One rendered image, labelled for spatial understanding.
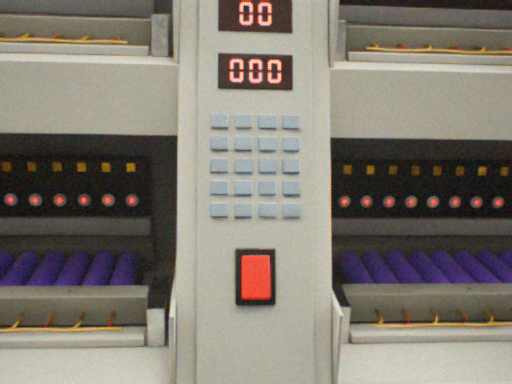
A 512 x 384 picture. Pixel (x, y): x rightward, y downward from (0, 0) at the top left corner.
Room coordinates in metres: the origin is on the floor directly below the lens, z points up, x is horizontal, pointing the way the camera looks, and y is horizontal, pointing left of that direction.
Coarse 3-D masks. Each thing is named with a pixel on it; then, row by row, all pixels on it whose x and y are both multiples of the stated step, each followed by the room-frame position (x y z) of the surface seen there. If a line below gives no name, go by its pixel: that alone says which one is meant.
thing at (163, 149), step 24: (168, 0) 0.55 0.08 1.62; (384, 24) 0.57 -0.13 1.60; (0, 144) 0.54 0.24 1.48; (24, 144) 0.54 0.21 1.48; (48, 144) 0.54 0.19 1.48; (72, 144) 0.54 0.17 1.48; (96, 144) 0.55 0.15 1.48; (120, 144) 0.55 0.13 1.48; (144, 144) 0.55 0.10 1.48; (168, 144) 0.55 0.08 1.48; (336, 144) 0.57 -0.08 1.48; (360, 144) 0.57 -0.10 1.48; (384, 144) 0.57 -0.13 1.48; (408, 144) 0.57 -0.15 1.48; (432, 144) 0.57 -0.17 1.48; (456, 144) 0.58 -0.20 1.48; (480, 144) 0.58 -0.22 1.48; (504, 144) 0.58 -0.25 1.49; (168, 168) 0.55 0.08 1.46; (168, 192) 0.55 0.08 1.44; (168, 216) 0.55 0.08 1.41; (168, 240) 0.55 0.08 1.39
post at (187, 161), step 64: (192, 0) 0.35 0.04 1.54; (320, 0) 0.36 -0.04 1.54; (192, 64) 0.35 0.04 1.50; (320, 64) 0.36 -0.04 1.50; (192, 128) 0.35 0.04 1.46; (320, 128) 0.36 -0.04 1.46; (192, 192) 0.35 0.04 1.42; (320, 192) 0.36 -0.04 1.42; (192, 256) 0.35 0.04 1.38; (320, 256) 0.36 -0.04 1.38; (192, 320) 0.35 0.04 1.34; (320, 320) 0.36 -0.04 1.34
